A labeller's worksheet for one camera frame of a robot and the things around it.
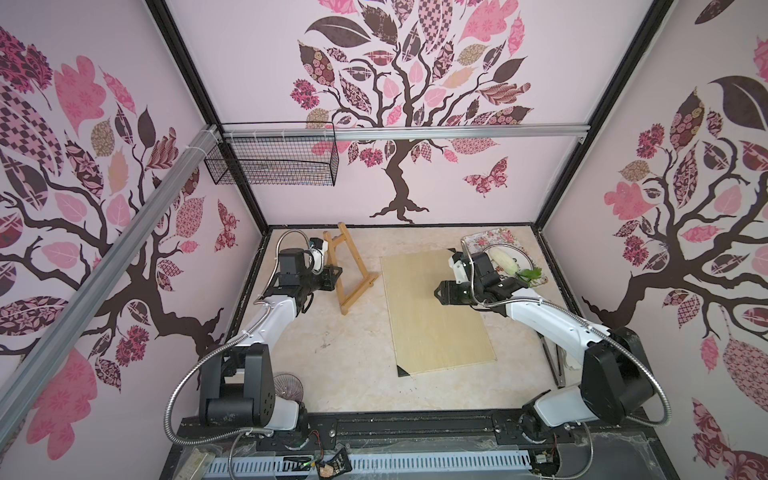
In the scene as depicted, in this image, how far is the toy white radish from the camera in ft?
3.41

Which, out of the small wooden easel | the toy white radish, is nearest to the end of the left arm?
the small wooden easel

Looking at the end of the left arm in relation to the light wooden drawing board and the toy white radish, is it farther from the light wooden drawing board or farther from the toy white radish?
the toy white radish

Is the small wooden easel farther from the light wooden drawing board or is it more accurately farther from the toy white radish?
the toy white radish

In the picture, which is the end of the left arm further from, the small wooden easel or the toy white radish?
the toy white radish
